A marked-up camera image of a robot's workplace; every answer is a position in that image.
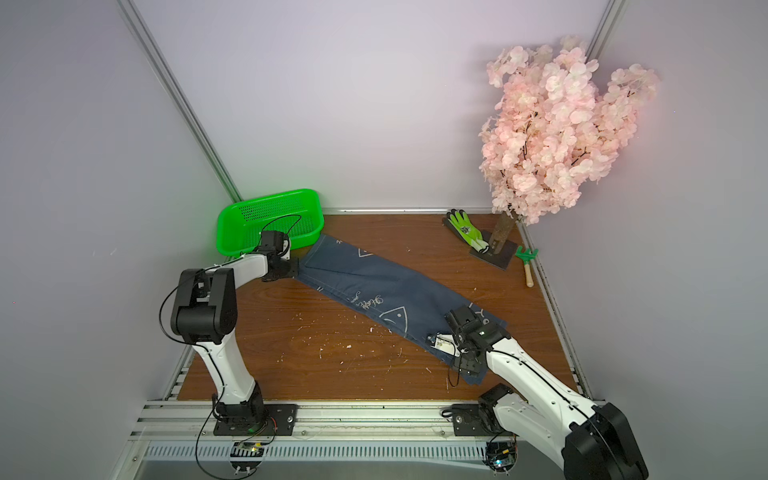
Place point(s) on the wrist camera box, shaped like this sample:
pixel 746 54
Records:
pixel 273 243
pixel 463 321

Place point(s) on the green and black work glove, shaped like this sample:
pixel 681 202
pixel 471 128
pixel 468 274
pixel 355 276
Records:
pixel 458 221

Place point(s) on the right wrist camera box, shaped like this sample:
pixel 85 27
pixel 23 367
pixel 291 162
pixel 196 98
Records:
pixel 463 321

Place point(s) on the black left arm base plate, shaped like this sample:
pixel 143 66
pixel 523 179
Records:
pixel 260 420

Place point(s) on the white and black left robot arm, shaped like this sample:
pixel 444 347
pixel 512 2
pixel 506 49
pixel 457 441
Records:
pixel 204 316

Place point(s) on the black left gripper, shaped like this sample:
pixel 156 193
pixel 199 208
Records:
pixel 295 267

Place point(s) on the right circuit board under rail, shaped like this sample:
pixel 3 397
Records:
pixel 500 457

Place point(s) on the blue printed pillowcase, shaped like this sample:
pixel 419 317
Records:
pixel 404 301

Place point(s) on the left circuit board under rail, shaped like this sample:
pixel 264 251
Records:
pixel 246 457

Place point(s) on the green plastic basket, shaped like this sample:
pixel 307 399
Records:
pixel 297 213

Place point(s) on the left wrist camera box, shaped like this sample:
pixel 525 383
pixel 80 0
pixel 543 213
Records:
pixel 273 243

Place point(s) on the pink artificial blossom tree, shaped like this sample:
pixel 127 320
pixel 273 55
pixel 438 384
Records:
pixel 553 129

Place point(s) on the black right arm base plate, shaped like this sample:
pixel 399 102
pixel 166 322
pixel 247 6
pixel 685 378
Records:
pixel 473 419

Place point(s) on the aluminium front rail frame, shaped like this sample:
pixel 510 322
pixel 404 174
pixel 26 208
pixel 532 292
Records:
pixel 374 431

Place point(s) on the circuit board under rail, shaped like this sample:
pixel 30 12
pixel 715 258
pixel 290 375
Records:
pixel 500 457
pixel 246 457

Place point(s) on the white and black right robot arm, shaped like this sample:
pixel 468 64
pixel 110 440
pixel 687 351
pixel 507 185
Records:
pixel 587 439

